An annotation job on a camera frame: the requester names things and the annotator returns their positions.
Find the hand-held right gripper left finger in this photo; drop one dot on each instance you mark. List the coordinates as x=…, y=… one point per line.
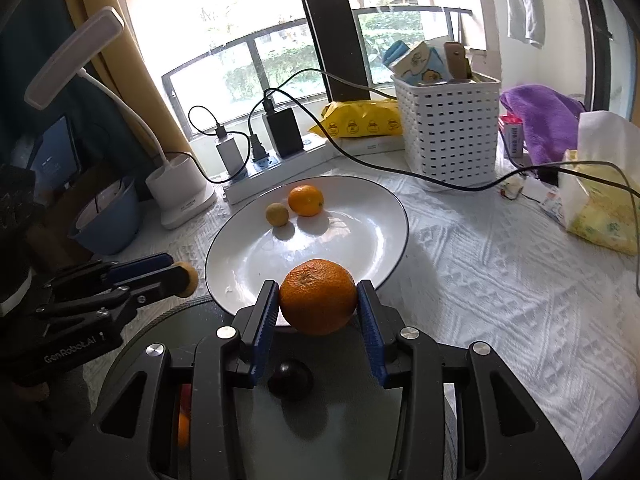
x=265, y=327

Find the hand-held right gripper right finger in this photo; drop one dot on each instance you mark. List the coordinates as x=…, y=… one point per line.
x=371, y=337

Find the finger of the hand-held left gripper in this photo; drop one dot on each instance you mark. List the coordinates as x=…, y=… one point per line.
x=152, y=286
x=142, y=263

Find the small yellowish citrus fruit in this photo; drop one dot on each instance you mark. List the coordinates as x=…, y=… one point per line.
x=189, y=280
x=277, y=214

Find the dark plum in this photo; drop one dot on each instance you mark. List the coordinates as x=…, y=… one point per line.
x=290, y=379

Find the large orange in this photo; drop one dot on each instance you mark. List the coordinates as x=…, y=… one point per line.
x=317, y=296

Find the white plate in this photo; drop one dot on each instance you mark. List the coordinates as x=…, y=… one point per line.
x=345, y=240

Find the red fruit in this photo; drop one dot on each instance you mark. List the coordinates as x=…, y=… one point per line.
x=186, y=396

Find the grey round tray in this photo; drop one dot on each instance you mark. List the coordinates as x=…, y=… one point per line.
x=330, y=435

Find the small orange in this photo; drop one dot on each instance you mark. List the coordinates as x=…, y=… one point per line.
x=306, y=201

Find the white desk lamp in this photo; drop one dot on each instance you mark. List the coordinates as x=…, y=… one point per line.
x=180, y=195

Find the white tablecloth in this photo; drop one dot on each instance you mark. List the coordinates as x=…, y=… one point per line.
x=475, y=285

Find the white charger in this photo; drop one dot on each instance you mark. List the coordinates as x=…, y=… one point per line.
x=229, y=156

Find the tablet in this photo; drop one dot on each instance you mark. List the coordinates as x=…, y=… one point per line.
x=55, y=155

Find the dark blue curtain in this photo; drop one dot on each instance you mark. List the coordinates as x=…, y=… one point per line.
x=100, y=125

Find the black plug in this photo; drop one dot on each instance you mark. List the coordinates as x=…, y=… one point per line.
x=257, y=150

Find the yellow curtain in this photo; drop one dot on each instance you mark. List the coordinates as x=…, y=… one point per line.
x=145, y=100

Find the white power strip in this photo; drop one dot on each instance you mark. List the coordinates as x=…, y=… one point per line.
x=300, y=161

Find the white flat box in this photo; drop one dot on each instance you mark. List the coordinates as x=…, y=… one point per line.
x=372, y=145

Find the black charger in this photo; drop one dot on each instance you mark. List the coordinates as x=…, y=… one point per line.
x=282, y=130

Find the yellow wipes packet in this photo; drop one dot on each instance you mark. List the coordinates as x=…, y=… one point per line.
x=357, y=120

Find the white plastic basket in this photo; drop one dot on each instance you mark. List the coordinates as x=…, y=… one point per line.
x=445, y=130

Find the red and white box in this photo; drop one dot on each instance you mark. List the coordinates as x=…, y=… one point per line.
x=512, y=140

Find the yellow tissue pack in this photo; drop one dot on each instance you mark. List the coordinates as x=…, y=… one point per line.
x=600, y=195

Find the duck print carton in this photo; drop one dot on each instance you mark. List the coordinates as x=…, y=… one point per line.
x=422, y=65

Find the purple cloth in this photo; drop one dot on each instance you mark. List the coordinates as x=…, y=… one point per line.
x=542, y=115

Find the black balcony railing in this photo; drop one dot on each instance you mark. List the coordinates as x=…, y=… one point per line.
x=320, y=20

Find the hanging grey garment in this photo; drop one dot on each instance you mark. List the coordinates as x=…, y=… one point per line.
x=522, y=0

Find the dark window frame post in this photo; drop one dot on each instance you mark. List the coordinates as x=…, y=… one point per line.
x=330, y=25

